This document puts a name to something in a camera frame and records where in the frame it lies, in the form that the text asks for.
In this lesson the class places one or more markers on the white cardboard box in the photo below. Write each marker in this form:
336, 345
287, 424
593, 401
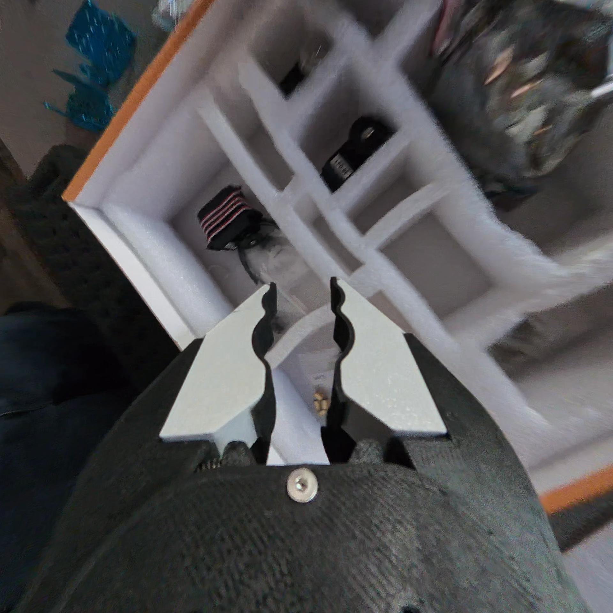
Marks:
124, 258

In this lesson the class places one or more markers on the small clear parts bag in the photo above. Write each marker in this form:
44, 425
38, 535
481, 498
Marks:
318, 402

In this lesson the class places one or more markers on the black servo motor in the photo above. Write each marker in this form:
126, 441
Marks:
354, 153

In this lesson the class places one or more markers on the dark perforated chair seat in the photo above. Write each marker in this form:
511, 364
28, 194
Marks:
72, 239

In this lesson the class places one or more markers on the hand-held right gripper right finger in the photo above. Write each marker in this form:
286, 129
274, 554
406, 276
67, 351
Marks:
388, 383

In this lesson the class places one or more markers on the white foam insert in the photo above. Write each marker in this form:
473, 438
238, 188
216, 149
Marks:
182, 268

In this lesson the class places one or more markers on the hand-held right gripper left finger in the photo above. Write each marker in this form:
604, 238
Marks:
220, 383

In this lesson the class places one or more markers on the small silver-topped motor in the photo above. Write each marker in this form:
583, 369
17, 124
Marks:
293, 81

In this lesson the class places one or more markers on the silver foil bag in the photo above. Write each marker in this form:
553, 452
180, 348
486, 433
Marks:
517, 96

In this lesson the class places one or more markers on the person's dark trouser leg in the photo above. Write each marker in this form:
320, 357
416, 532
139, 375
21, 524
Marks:
38, 383

